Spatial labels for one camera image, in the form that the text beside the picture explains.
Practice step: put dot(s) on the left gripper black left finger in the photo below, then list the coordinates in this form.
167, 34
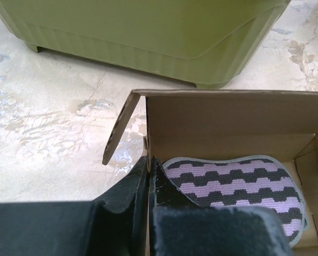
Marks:
115, 223

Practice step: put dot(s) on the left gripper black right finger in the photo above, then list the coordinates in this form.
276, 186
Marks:
178, 226

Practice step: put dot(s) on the purple black striped cloth pad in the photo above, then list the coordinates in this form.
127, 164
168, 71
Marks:
257, 180

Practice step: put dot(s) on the brown cardboard box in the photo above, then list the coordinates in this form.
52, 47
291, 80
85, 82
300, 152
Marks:
222, 125

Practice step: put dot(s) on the olive green plastic basin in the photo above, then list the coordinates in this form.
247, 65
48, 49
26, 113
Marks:
207, 43

